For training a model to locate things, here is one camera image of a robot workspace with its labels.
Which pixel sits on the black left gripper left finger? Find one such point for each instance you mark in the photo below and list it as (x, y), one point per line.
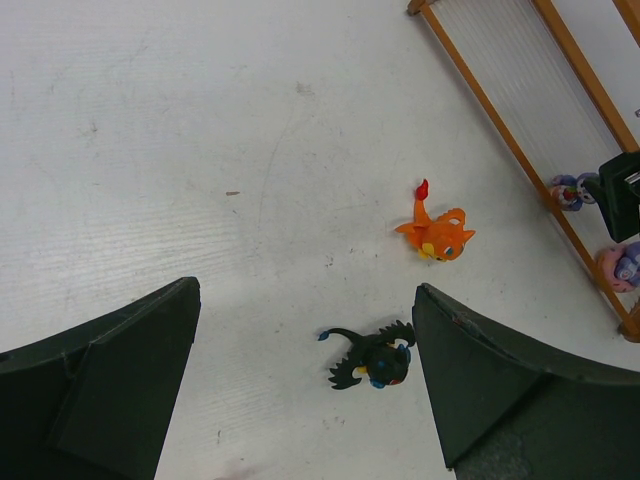
(96, 401)

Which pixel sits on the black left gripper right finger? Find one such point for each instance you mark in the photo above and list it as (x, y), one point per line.
(507, 406)

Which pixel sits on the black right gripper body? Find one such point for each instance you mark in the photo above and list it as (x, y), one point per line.
(615, 190)

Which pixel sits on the purple bunny toy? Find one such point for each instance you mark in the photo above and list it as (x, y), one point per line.
(569, 192)

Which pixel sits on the black dragon toy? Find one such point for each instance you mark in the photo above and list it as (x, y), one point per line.
(384, 357)

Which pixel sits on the orange dragon toy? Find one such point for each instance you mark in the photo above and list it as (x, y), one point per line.
(441, 239)

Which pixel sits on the wooden tiered shelf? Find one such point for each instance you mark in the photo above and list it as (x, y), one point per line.
(547, 104)

